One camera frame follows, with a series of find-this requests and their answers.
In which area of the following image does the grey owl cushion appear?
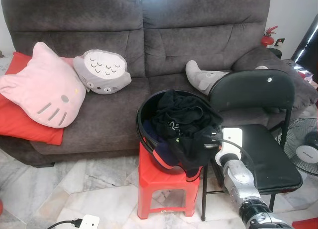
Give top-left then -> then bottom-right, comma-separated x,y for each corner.
73,49 -> 132,94

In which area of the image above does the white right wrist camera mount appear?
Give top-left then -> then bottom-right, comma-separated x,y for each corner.
219,127 -> 244,157

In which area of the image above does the black garment white print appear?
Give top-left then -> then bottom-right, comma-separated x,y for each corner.
152,90 -> 223,170

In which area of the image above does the pink cat cushion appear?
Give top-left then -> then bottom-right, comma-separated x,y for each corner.
0,42 -> 86,129

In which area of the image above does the white standing fan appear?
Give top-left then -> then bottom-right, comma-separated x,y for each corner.
280,117 -> 318,177

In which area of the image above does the grey plush toy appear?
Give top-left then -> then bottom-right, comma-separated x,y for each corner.
185,60 -> 269,95

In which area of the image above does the navy garment orange trim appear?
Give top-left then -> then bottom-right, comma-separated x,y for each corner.
144,125 -> 203,184

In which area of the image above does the black folding chair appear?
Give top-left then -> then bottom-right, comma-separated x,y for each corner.
201,69 -> 304,222

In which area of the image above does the red plastic stool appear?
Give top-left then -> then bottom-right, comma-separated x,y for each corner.
137,142 -> 202,220

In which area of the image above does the red cushion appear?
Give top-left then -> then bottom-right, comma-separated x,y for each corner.
0,51 -> 65,145

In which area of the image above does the black laundry basket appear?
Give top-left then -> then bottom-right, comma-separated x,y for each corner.
136,89 -> 224,170

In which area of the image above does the red fire extinguisher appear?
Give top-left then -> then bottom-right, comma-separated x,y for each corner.
262,25 -> 279,47

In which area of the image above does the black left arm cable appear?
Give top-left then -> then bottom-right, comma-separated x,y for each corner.
47,218 -> 82,229

